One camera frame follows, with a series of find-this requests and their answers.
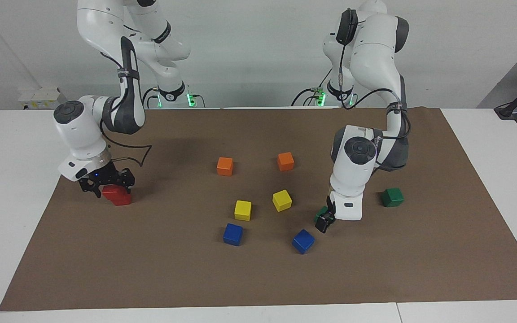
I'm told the white power strip box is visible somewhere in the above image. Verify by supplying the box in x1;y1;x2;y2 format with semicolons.
18;87;67;110

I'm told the yellow wooden cube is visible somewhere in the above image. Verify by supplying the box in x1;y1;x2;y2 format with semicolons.
234;200;252;222
272;189;293;212

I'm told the blue wooden cube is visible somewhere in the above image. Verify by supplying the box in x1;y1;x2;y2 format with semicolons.
223;223;244;246
291;229;316;255

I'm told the black left base cable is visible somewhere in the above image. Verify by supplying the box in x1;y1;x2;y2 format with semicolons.
291;67;333;107

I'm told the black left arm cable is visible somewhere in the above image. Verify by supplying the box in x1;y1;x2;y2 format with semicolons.
338;20;412;140

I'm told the black base cable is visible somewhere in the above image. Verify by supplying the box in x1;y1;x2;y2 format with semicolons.
291;67;333;107
141;87;160;109

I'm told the brown paper table mat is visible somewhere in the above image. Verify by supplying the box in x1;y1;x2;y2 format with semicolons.
0;107;517;311

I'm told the black right base cable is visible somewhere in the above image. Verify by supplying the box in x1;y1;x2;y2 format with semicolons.
141;87;160;109

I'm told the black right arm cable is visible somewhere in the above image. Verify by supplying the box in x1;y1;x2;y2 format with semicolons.
101;112;153;168

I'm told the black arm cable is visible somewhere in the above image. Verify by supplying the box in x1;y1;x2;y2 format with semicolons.
101;112;153;168
338;20;412;140

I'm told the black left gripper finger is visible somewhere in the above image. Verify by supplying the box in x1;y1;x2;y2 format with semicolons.
315;213;335;234

